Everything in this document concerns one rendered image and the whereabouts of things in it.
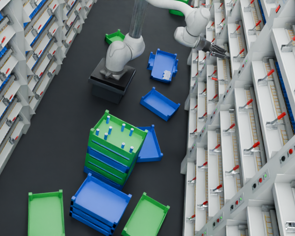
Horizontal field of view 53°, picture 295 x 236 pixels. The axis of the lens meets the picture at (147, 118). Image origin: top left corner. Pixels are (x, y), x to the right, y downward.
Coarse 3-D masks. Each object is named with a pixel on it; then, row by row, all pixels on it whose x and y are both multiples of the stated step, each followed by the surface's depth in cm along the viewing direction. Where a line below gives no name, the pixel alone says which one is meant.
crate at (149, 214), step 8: (144, 192) 202; (144, 200) 207; (152, 200) 205; (136, 208) 202; (144, 208) 203; (152, 208) 205; (160, 208) 206; (168, 208) 199; (136, 216) 198; (144, 216) 199; (152, 216) 201; (160, 216) 202; (128, 224) 193; (136, 224) 195; (144, 224) 196; (152, 224) 197; (160, 224) 197; (128, 232) 190; (136, 232) 191; (144, 232) 192; (152, 232) 194
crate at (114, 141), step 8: (104, 120) 193; (112, 120) 193; (120, 120) 190; (96, 128) 187; (104, 128) 189; (112, 128) 190; (120, 128) 192; (128, 128) 192; (136, 128) 189; (96, 136) 177; (112, 136) 186; (120, 136) 188; (128, 136) 189; (136, 136) 191; (144, 136) 188; (104, 144) 179; (112, 144) 176; (120, 144) 184; (128, 144) 185; (136, 144) 187; (120, 152) 178; (128, 152) 175; (136, 152) 178
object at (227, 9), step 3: (225, 0) 234; (228, 0) 234; (231, 0) 224; (234, 0) 232; (225, 3) 231; (228, 3) 227; (231, 3) 225; (225, 6) 229; (228, 6) 226; (231, 6) 226; (225, 9) 229; (228, 9) 224; (225, 12) 229; (228, 12) 214
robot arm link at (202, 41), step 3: (201, 39) 194; (204, 39) 195; (198, 42) 194; (201, 42) 194; (204, 42) 194; (195, 45) 195; (198, 45) 195; (201, 45) 195; (204, 45) 196; (195, 48) 198; (198, 48) 197; (201, 48) 196
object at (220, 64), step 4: (220, 40) 221; (224, 40) 220; (216, 44) 224; (220, 44) 223; (228, 44) 220; (228, 52) 216; (220, 60) 210; (224, 60) 210; (220, 64) 207; (224, 64) 207; (220, 68) 204; (224, 68) 204; (220, 72) 201; (224, 72) 201; (220, 76) 198; (224, 76) 198; (224, 84) 192; (220, 88) 190; (224, 88) 190; (220, 92) 188; (220, 96) 181
